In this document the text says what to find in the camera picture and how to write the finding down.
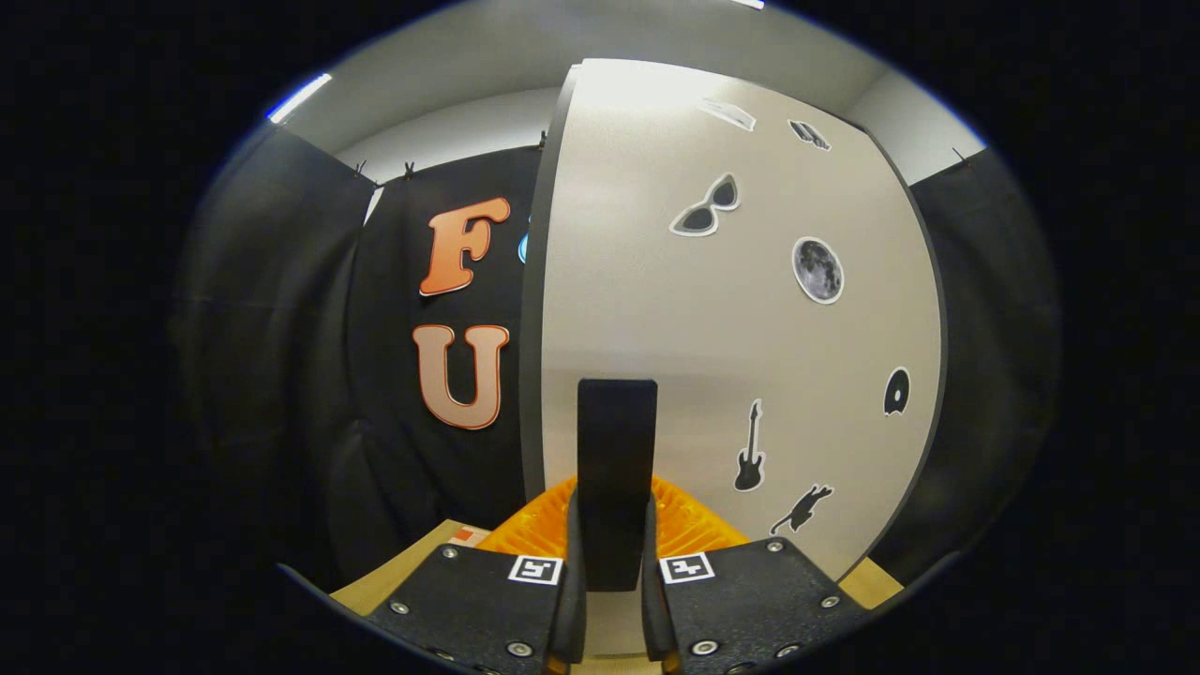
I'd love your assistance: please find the dark grey shoe cabinet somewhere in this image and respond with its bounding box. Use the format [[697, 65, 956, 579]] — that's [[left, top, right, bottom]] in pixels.
[[518, 64, 950, 587]]

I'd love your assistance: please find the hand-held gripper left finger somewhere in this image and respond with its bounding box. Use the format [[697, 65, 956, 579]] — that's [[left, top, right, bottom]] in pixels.
[[366, 476, 587, 675]]

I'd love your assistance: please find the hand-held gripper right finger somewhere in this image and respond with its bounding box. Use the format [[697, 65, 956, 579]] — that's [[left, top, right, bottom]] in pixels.
[[642, 476, 868, 675]]

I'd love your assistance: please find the narrow ceiling light panel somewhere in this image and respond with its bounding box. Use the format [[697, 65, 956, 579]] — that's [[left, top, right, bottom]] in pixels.
[[267, 72, 334, 125]]

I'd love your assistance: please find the black door handle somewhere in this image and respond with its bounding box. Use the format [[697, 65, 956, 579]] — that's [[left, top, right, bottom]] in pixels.
[[577, 378, 659, 593]]

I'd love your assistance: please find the black backdrop cloth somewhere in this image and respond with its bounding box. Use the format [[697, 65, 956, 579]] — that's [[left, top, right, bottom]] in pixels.
[[173, 122, 1065, 601]]

